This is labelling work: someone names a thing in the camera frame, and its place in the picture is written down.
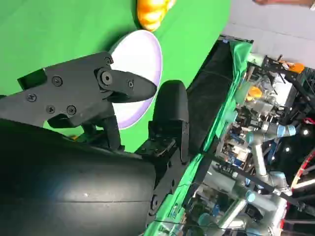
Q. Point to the green table cloth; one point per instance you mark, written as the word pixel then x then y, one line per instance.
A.
pixel 49 29

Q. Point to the orange and white bread roll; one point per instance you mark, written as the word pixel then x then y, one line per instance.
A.
pixel 150 14

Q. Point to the black backdrop curtain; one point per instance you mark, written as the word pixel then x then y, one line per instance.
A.
pixel 214 86

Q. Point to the black machine frame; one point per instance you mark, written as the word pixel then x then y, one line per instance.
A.
pixel 300 83

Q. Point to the person's hand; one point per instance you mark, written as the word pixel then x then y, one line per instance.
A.
pixel 283 2

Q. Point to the small orange object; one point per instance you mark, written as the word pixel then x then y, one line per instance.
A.
pixel 254 94

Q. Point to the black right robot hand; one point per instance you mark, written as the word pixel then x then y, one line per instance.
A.
pixel 61 186

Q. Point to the lilac plate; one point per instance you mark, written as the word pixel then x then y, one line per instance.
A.
pixel 142 54

